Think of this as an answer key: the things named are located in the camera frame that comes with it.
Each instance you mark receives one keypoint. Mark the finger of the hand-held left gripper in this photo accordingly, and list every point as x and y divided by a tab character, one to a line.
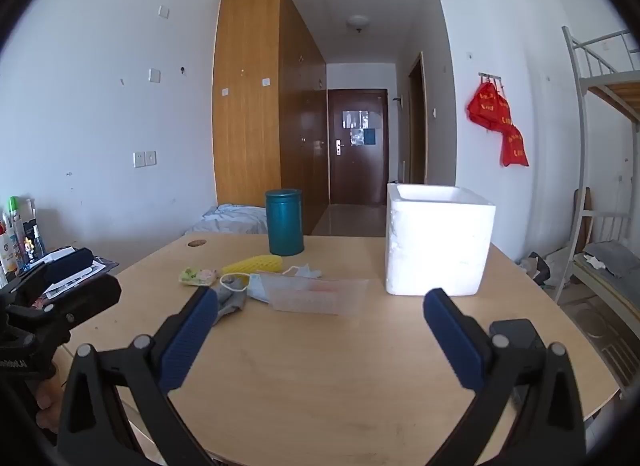
70	263
95	296

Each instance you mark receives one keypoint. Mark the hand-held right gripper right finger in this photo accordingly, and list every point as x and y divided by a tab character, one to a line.
450	336

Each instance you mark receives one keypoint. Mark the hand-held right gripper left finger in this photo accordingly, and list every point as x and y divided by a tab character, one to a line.
190	336

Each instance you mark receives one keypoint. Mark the grey sock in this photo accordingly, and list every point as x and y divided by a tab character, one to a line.
232	298

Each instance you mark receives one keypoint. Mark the green pink small packet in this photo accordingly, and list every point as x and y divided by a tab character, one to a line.
197	276

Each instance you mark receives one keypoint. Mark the blue face mask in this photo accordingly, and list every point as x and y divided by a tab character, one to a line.
259	288

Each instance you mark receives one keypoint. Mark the white foam box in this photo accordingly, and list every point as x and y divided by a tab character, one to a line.
435	246

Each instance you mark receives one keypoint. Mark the white face mask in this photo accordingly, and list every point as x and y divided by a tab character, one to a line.
302	272

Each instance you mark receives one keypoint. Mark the clear plastic bag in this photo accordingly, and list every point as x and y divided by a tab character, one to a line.
320	296

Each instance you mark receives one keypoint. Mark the person's left hand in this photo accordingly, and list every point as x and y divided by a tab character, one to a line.
50	403

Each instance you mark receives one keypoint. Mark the white printed sheet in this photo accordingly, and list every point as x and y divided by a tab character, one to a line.
62	287

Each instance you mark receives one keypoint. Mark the small toy figure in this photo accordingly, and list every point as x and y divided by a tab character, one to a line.
29	251

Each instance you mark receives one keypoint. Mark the row of toiletry bottles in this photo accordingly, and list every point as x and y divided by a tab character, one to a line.
10	251

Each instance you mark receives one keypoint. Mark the dark crumpled bag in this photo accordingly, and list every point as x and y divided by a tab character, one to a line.
534	268

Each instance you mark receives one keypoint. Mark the crumpled pale bedsheet bundle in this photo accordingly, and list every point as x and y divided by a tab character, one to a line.
230	218

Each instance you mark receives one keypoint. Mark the teal cylindrical canister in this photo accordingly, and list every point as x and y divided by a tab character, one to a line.
285	226

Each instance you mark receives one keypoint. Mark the small white cloth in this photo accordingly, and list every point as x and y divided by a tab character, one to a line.
596	262

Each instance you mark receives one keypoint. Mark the grey bed mattress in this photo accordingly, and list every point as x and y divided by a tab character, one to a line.
607	286

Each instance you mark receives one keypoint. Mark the leaning wooden board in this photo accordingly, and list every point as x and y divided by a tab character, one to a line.
586	206

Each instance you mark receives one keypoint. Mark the dark brown entrance door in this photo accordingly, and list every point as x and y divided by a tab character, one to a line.
357	170

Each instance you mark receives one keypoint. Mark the red fabric bag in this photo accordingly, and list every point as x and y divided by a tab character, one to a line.
515	148
485	105

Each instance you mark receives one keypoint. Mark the blue door notice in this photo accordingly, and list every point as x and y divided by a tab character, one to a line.
369	136

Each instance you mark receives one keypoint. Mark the brown side door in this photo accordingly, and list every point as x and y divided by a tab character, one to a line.
417	120

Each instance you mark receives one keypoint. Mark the small grey door notice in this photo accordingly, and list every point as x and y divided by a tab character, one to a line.
357	137

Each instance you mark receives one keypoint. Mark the wooden wardrobe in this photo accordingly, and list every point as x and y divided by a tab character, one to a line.
245	120

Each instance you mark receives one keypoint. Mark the large grey door notice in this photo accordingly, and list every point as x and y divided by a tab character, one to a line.
356	118

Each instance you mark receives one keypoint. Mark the round ceiling lamp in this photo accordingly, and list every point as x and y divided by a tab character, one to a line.
358	23

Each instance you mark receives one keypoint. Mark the white wall switch plate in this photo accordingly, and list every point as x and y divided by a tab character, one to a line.
154	75

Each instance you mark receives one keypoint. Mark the metal wall hook rack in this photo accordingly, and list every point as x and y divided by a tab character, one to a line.
490	76

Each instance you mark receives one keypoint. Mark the white metal bunk bed frame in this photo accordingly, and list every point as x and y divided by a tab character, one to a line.
580	95

